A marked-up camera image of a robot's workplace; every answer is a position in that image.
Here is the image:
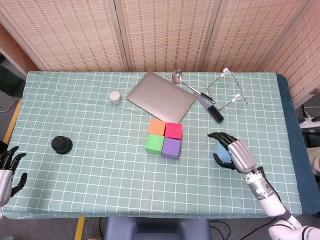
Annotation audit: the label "red cube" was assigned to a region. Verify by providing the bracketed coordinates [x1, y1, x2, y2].
[164, 122, 184, 140]

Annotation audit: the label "light blue cube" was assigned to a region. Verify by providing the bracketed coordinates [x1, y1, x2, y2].
[211, 141, 232, 165]

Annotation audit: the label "green cube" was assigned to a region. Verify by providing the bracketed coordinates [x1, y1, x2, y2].
[145, 133, 165, 156]

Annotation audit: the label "grey brush black bristles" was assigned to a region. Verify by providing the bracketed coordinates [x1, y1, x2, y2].
[194, 92, 225, 124]

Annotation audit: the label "purple cube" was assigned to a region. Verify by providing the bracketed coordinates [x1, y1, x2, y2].
[161, 137, 182, 160]

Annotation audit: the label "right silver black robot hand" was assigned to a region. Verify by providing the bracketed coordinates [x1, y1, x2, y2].
[207, 131, 258, 174]

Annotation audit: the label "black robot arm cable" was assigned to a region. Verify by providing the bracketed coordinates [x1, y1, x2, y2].
[257, 166, 282, 201]

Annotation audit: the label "grey closed laptop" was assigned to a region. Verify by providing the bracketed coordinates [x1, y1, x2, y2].
[125, 71, 197, 124]

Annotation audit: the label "metal wire stand white tips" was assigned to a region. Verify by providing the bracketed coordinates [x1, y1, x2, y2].
[206, 67, 249, 111]

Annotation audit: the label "metal soup ladle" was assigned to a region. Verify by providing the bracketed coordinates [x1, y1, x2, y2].
[171, 69, 216, 104]

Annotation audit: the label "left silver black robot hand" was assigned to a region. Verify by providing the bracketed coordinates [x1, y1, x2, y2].
[0, 146, 28, 207]

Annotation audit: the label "black dome-shaped object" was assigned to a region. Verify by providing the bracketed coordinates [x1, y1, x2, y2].
[51, 135, 74, 155]

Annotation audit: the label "bamboo folding screen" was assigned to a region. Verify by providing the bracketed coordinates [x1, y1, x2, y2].
[0, 0, 320, 106]

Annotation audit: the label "green checked tablecloth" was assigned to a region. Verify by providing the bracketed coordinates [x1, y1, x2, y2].
[0, 70, 304, 221]

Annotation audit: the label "orange cube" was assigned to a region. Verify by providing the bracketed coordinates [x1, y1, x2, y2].
[147, 118, 167, 137]

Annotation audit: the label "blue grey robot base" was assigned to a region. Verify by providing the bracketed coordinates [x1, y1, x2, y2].
[104, 216, 212, 240]

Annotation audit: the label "small white jar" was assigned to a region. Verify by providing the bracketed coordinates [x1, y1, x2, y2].
[108, 91, 123, 106]

